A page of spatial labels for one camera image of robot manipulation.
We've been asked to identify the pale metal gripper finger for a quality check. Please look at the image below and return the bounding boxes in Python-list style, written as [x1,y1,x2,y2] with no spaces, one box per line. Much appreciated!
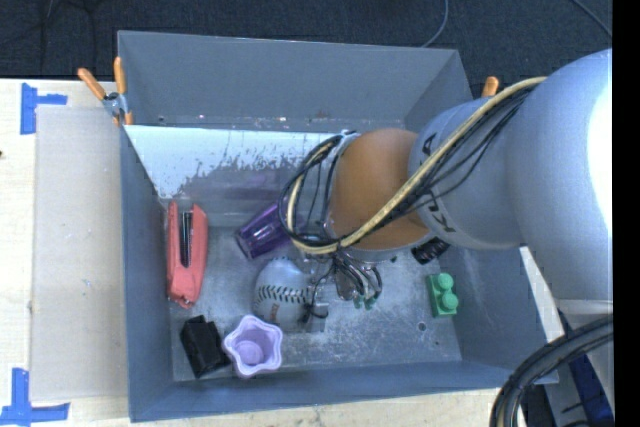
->
[306,276,331,303]
[302,302,330,334]

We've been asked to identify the white baseball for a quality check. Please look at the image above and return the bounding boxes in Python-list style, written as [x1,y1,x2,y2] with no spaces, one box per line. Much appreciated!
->
[253,256,321,332]

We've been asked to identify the lilac star-shaped cup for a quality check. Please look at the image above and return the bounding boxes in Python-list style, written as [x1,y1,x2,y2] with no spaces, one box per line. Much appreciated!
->
[221,314,284,380]

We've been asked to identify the clear purple plastic cup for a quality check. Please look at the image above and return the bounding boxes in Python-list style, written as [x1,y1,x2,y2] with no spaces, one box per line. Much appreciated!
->
[234,201,294,261]

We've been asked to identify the green toy brick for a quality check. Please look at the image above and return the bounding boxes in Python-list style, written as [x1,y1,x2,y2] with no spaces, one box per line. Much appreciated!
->
[425,272,460,319]

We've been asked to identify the black block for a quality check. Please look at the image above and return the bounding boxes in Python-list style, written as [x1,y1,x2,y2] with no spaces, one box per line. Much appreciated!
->
[179,314,233,379]

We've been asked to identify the salmon red stapler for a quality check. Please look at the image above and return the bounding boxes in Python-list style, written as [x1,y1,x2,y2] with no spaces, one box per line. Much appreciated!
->
[165,200,210,311]

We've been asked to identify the grey metal bin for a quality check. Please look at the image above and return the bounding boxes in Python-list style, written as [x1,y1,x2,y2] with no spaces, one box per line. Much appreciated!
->
[115,30,560,424]

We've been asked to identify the pale flat board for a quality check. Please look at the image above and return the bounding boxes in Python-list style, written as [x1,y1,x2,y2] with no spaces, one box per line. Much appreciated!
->
[28,106,132,404]

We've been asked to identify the black cylinder on white bracket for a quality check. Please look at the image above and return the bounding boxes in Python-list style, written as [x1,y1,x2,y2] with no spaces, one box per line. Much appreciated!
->
[410,237,451,266]

